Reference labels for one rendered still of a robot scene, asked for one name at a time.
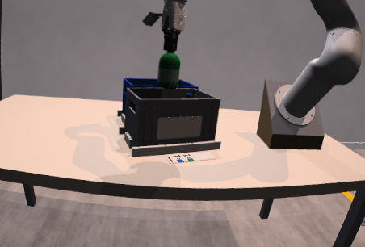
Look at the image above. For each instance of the blue plastic bottle crate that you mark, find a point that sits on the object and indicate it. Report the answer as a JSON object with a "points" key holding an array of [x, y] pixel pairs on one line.
{"points": [[144, 82]]}

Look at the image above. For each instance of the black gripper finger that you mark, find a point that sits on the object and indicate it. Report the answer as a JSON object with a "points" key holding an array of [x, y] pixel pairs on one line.
{"points": [[175, 38], [168, 36]]}

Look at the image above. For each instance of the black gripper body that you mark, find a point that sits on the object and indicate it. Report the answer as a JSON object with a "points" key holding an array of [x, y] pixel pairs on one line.
{"points": [[176, 12]]}

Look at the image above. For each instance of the white paper pick list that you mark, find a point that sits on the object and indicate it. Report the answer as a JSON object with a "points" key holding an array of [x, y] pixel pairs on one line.
{"points": [[189, 157]]}

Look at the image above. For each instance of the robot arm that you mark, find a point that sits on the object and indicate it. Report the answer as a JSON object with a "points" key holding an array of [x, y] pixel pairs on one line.
{"points": [[339, 63]]}

